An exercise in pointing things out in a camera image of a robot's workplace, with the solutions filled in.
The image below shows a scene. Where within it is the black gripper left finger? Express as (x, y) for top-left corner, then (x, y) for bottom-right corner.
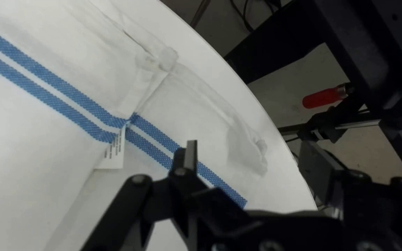
(81, 137), (212, 251)

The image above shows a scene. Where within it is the black floor cable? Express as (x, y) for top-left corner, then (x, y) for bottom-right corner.
(227, 0), (286, 33)

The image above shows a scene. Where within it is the black perforated breadboard table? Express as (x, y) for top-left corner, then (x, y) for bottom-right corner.
(223, 0), (402, 186)

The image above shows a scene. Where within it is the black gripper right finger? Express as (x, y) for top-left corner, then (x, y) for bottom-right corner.
(297, 140), (402, 251)

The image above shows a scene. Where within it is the orange-handled black clamp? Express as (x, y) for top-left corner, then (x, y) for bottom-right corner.
(279, 82), (383, 142)

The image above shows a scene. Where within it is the white blue-striped tea towel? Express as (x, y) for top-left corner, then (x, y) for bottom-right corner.
(0, 0), (270, 251)

